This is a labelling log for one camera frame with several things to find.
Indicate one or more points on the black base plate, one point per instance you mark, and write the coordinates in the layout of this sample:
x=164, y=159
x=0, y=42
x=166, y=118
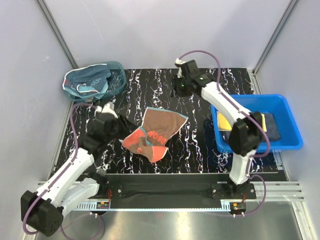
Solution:
x=165, y=177

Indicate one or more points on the teal hello towel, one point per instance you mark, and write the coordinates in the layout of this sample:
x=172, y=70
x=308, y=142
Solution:
x=87, y=82

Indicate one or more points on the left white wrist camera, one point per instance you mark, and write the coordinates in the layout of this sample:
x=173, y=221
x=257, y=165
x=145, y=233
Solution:
x=108, y=108

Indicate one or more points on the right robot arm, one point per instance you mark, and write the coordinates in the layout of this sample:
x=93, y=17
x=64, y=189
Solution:
x=246, y=127

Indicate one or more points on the aluminium frame rail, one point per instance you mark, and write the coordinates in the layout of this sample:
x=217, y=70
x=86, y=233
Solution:
x=218, y=190

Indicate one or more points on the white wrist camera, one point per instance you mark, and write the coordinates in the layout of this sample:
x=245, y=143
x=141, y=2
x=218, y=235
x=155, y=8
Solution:
x=178, y=63
x=108, y=108

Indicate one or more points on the orange towel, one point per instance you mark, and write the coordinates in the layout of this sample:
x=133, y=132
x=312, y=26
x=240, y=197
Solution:
x=149, y=139

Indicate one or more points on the black marbled table mat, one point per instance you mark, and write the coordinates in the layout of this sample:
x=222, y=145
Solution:
x=192, y=150

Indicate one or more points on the teal mesh laundry basket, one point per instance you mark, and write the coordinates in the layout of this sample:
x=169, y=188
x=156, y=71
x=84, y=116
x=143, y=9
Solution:
x=117, y=83

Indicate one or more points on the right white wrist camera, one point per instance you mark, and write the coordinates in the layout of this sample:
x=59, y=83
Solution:
x=178, y=63

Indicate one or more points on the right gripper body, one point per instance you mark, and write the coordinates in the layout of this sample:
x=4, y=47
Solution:
x=180, y=88

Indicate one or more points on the dark blue towel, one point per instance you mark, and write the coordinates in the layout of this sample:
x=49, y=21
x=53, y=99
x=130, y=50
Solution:
x=272, y=130

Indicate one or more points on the yellow towel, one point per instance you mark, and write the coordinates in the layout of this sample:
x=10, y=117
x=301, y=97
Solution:
x=224, y=125

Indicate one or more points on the blue plastic bin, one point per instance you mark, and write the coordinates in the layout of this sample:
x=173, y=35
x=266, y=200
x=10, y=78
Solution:
x=277, y=105

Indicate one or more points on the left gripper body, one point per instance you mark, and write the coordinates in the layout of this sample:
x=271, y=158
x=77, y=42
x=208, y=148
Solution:
x=122, y=129

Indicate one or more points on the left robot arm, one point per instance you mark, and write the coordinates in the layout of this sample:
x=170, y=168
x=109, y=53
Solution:
x=45, y=209

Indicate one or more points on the slotted cable duct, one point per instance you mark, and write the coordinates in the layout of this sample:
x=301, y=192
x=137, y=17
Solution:
x=118, y=206

